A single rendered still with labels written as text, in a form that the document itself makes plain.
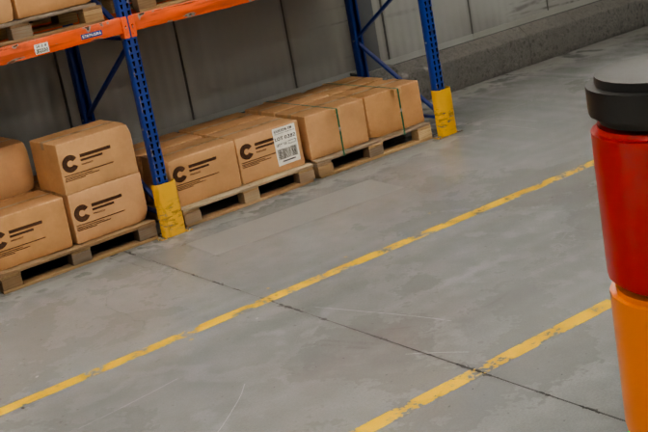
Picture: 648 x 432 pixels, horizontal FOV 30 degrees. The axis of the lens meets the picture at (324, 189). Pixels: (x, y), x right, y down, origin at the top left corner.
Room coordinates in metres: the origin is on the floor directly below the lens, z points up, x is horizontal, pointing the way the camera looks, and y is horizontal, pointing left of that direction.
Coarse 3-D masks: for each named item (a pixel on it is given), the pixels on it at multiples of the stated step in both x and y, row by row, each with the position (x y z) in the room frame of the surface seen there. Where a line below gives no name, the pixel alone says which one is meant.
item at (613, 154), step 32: (608, 128) 0.37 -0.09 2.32; (608, 160) 0.36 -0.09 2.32; (640, 160) 0.35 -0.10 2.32; (608, 192) 0.36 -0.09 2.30; (640, 192) 0.35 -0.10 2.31; (608, 224) 0.37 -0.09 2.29; (640, 224) 0.35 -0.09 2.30; (608, 256) 0.37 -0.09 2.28; (640, 256) 0.35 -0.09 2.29; (640, 288) 0.36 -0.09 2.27
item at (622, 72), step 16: (624, 64) 0.38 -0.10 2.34; (640, 64) 0.38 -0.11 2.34; (592, 80) 0.38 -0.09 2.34; (608, 80) 0.36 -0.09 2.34; (624, 80) 0.36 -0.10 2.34; (640, 80) 0.36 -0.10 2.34; (592, 96) 0.37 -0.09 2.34; (608, 96) 0.36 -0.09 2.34; (624, 96) 0.35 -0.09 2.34; (640, 96) 0.35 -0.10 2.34; (592, 112) 0.37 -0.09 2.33; (608, 112) 0.36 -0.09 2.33; (624, 112) 0.35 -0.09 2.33; (640, 112) 0.35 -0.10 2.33; (624, 128) 0.36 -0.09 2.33; (640, 128) 0.35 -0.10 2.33
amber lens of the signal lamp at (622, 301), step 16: (624, 304) 0.36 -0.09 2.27; (640, 304) 0.36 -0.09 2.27; (624, 320) 0.36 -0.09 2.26; (640, 320) 0.36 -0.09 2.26; (624, 336) 0.36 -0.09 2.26; (640, 336) 0.36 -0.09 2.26; (624, 352) 0.37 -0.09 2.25; (640, 352) 0.36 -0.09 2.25; (624, 368) 0.37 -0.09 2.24; (640, 368) 0.36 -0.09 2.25; (624, 384) 0.37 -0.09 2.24; (640, 384) 0.36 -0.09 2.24; (624, 400) 0.37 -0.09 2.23; (640, 400) 0.36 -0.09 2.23; (640, 416) 0.36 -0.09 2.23
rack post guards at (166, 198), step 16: (432, 96) 9.92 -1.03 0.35; (448, 96) 9.93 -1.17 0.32; (448, 112) 9.91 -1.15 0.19; (448, 128) 9.90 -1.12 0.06; (160, 192) 8.37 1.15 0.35; (176, 192) 8.45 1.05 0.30; (160, 208) 8.37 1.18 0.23; (176, 208) 8.42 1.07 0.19; (160, 224) 8.40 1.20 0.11; (176, 224) 8.41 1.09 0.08; (160, 240) 8.34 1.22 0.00
